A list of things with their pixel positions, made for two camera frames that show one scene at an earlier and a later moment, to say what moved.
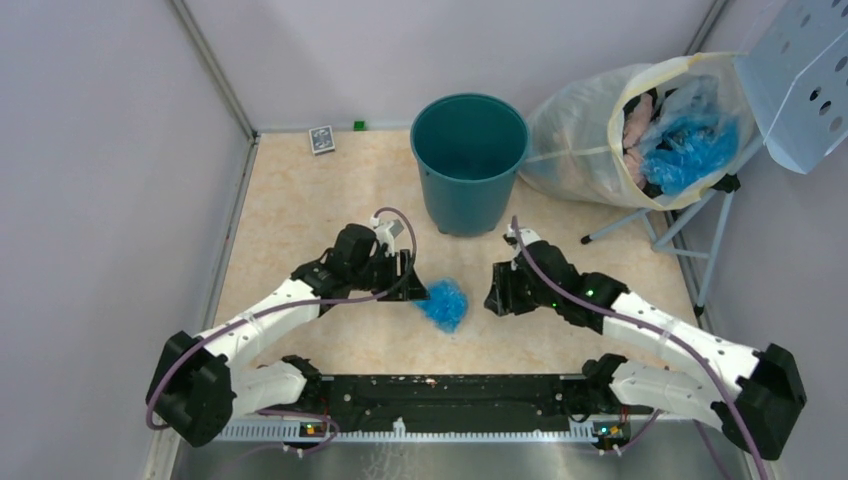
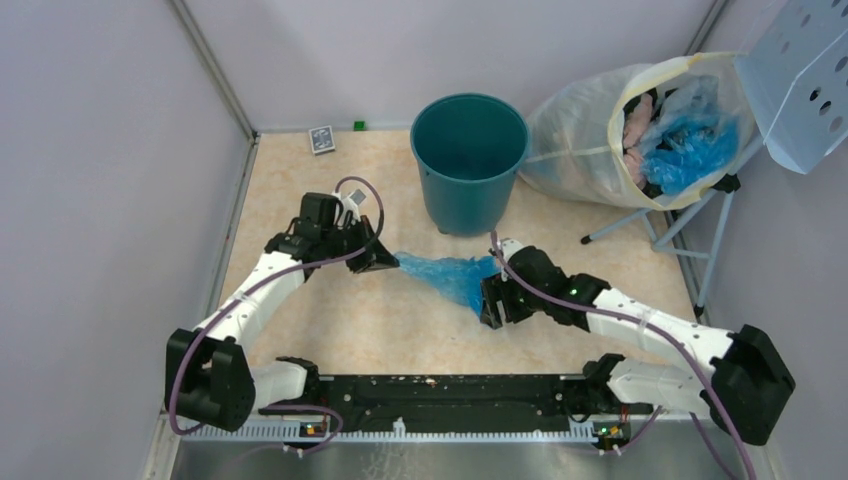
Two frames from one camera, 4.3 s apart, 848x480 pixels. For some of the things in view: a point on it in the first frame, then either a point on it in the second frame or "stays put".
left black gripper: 411,287 -> 377,256
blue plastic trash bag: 447,304 -> 456,278
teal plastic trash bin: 469,146 stays put
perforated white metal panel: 795,75 stays put
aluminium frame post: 211,62 stays put
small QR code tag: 321,139 stays put
